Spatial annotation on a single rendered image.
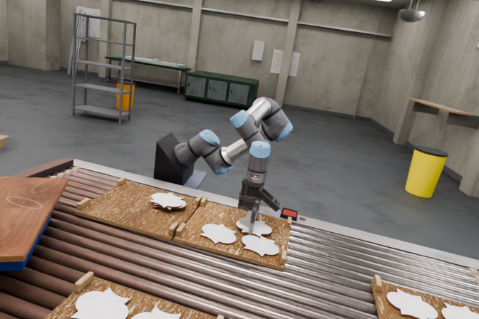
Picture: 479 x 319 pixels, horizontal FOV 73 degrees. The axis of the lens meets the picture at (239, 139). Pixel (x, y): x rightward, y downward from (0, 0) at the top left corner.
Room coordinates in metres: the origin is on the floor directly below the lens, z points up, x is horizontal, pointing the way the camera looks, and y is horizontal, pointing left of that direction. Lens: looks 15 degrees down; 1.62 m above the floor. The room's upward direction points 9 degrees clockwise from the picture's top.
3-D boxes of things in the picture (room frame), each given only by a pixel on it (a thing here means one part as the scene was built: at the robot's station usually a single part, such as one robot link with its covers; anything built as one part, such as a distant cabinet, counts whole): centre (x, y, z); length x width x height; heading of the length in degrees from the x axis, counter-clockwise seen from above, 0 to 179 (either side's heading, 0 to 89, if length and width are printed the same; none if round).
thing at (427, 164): (4.67, -2.80, 0.34); 0.44 x 0.43 x 0.68; 87
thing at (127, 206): (1.26, 0.36, 0.93); 0.41 x 0.35 x 0.02; 79
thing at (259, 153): (1.20, -0.09, 1.25); 0.09 x 0.08 x 0.11; 174
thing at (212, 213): (1.18, -0.05, 0.93); 0.41 x 0.35 x 0.02; 79
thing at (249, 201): (1.20, -0.08, 1.09); 0.09 x 0.08 x 0.12; 80
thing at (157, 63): (11.42, 3.49, 0.50); 2.76 x 1.03 x 1.00; 85
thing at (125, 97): (7.36, 2.74, 0.31); 0.41 x 0.39 x 0.62; 85
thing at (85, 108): (6.19, 2.74, 0.94); 0.99 x 0.41 x 1.88; 84
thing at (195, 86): (10.75, 0.76, 0.42); 2.12 x 1.93 x 0.83; 85
